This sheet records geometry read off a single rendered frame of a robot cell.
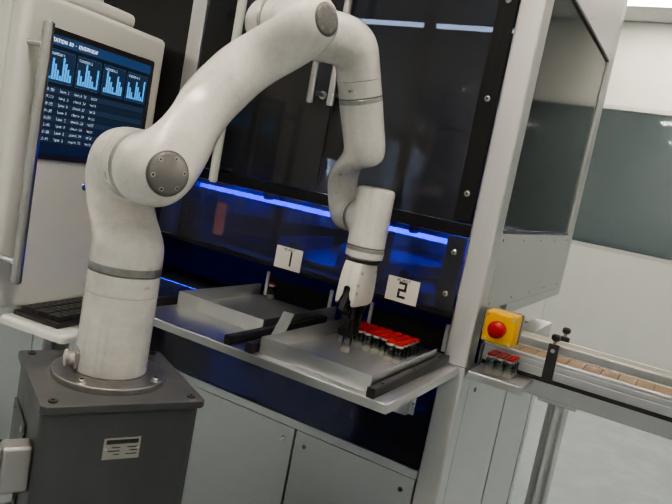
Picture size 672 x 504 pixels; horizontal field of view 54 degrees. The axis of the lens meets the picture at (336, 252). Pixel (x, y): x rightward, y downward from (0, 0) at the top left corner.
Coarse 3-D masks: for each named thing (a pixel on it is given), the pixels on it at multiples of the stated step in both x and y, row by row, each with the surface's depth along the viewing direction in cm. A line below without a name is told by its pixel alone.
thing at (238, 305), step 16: (208, 288) 171; (224, 288) 177; (240, 288) 183; (256, 288) 190; (192, 304) 160; (208, 304) 157; (224, 304) 171; (240, 304) 174; (256, 304) 178; (272, 304) 182; (288, 304) 186; (224, 320) 155; (240, 320) 153; (256, 320) 151; (272, 320) 153
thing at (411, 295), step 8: (392, 280) 162; (400, 280) 161; (408, 280) 160; (392, 288) 162; (400, 288) 161; (408, 288) 160; (416, 288) 159; (392, 296) 162; (408, 296) 160; (416, 296) 159; (408, 304) 160
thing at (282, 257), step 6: (282, 246) 178; (276, 252) 179; (282, 252) 178; (288, 252) 177; (294, 252) 176; (300, 252) 175; (276, 258) 179; (282, 258) 178; (288, 258) 177; (294, 258) 176; (300, 258) 175; (276, 264) 179; (282, 264) 178; (288, 264) 177; (294, 264) 176; (300, 264) 175; (294, 270) 176
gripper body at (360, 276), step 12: (348, 264) 142; (360, 264) 142; (372, 264) 143; (348, 276) 142; (360, 276) 142; (372, 276) 146; (360, 288) 143; (372, 288) 148; (336, 300) 144; (360, 300) 144
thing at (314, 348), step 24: (264, 336) 136; (288, 336) 144; (312, 336) 153; (336, 336) 160; (288, 360) 132; (312, 360) 130; (336, 360) 140; (360, 360) 144; (408, 360) 139; (360, 384) 125
